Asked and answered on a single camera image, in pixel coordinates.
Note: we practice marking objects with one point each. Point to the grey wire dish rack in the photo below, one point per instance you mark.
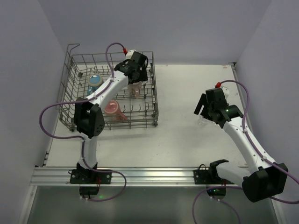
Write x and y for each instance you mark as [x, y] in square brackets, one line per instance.
[141, 112]

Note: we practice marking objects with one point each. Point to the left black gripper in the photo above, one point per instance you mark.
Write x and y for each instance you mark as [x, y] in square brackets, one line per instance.
[143, 75]

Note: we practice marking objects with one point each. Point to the blue printed cup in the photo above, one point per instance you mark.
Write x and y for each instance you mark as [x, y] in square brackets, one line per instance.
[94, 82]

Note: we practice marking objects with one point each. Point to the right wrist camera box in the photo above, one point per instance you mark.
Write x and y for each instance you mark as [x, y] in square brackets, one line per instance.
[225, 91]

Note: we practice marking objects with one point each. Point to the aluminium mounting rail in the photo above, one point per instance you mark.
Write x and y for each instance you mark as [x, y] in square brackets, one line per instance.
[136, 177]

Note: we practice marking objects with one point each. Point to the salmon pink mug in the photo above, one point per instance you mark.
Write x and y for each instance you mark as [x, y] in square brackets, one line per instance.
[113, 111]

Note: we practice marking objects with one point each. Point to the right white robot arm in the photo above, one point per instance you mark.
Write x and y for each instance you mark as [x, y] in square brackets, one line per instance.
[264, 177]

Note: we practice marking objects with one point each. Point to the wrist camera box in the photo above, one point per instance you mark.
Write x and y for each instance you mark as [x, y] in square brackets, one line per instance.
[225, 91]
[129, 54]

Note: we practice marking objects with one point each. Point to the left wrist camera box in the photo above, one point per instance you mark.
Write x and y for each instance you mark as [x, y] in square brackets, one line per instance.
[129, 54]

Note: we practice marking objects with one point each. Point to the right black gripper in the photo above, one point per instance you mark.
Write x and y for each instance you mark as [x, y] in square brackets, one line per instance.
[205, 107]

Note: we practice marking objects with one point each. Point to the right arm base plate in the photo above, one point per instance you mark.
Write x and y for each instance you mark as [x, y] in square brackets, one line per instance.
[202, 176]

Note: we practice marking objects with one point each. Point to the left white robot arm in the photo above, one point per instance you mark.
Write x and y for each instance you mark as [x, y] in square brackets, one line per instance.
[88, 116]

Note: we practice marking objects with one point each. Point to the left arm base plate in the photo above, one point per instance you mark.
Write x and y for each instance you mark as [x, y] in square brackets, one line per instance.
[89, 180]

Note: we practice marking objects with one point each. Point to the pale pink mug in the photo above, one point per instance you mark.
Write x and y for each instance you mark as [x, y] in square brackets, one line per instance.
[135, 89]

